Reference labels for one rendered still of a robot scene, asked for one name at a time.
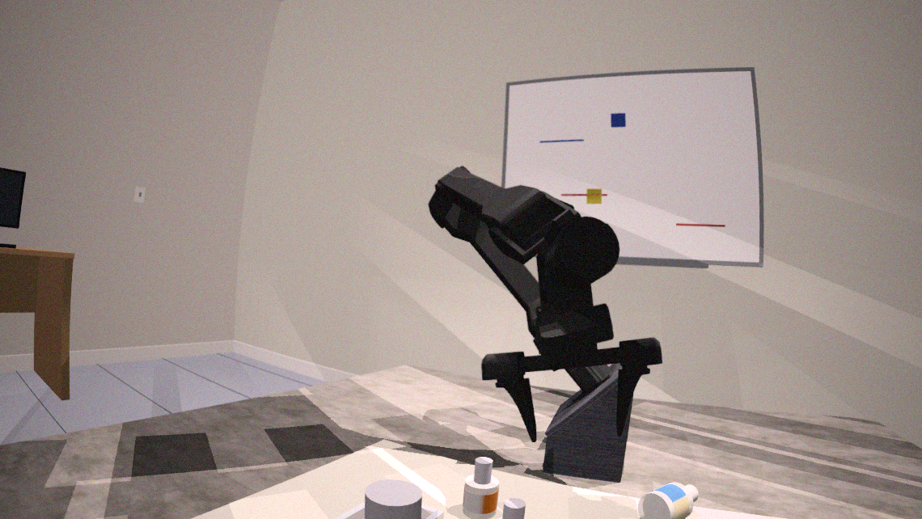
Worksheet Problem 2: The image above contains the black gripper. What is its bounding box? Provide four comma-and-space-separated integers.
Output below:
481, 292, 662, 442

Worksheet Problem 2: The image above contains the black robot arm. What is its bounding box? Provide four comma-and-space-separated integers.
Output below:
428, 166, 620, 368

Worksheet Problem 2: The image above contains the white jar with blue label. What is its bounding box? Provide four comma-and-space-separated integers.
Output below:
637, 482, 699, 519

